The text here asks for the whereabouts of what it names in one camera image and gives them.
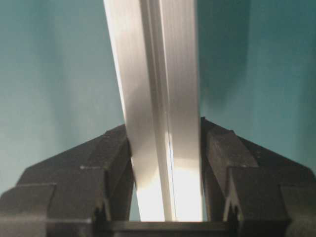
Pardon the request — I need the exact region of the silver aluminium metal rail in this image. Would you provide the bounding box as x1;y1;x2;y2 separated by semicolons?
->
104;0;202;222

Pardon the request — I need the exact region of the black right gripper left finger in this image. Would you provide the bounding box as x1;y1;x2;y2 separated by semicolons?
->
0;124;136;237

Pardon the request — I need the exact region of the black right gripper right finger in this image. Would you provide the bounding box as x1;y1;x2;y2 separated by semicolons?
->
201;118;316;237

